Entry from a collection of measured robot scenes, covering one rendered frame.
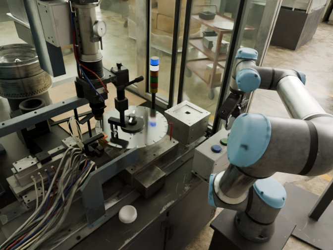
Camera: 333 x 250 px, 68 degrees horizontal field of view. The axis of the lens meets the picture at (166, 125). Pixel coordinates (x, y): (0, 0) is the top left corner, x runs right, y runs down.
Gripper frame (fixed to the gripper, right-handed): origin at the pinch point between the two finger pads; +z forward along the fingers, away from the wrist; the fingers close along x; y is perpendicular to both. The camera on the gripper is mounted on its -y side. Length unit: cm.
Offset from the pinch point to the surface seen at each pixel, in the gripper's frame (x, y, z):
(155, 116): 30.5, -14.6, 2.6
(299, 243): -50, 49, 99
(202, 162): 1.0, -13.4, 13.0
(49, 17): 38, -51, -47
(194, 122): 18.9, 1.7, 7.8
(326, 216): -57, 85, 97
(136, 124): 30.5, -26.8, 1.2
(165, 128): 20.6, -17.9, 2.5
